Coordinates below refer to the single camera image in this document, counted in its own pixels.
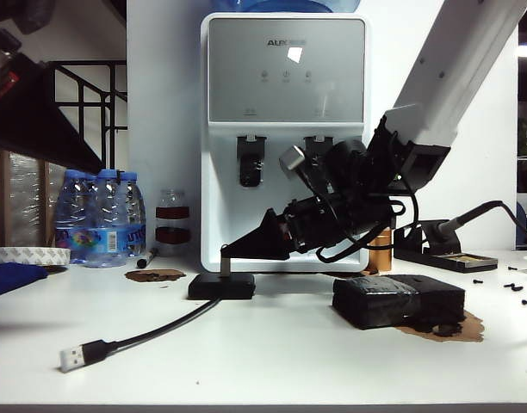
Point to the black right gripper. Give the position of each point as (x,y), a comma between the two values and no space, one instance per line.
(308,228)

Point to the silver USB flash drive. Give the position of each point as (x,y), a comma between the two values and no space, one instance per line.
(225,266)

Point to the black taped box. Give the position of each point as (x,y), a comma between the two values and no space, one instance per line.
(375,301)

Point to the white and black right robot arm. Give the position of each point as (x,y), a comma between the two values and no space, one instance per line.
(461,64)

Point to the black metal stair railing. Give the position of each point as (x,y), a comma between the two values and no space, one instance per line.
(113,99)

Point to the clear water bottle blue cap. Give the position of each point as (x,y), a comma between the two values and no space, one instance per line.
(134,206)
(70,215)
(90,176)

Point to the clear bottle with red bands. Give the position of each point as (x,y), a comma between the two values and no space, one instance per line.
(172,213)

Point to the clear water bottle with barcode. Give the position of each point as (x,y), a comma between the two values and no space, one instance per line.
(106,206)

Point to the gold metal cylinder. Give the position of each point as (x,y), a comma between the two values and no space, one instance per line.
(382,258)

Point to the black marker pen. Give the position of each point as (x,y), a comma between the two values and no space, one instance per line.
(144,260)

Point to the brown patch with black crumbs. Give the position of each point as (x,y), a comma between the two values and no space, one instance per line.
(138,277)

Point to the white tape roll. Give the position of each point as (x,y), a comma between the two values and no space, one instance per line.
(26,257)

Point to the white water dispenser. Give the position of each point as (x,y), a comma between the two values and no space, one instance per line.
(246,86)

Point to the blue cloth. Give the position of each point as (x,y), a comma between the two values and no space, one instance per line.
(9,279)

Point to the black soldering iron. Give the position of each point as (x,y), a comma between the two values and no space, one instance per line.
(444,229)

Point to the black soldering iron stand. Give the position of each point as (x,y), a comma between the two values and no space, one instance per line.
(461,263)

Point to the large brown patch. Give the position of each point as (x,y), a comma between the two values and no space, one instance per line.
(466,331)

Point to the blue water jug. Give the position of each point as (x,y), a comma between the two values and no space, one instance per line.
(289,5)

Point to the small wall sign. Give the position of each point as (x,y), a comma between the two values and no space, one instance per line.
(72,135)

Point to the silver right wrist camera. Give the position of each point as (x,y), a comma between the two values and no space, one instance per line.
(291,159)

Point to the wooden frame with plastic wrap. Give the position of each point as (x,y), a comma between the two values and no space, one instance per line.
(5,206)

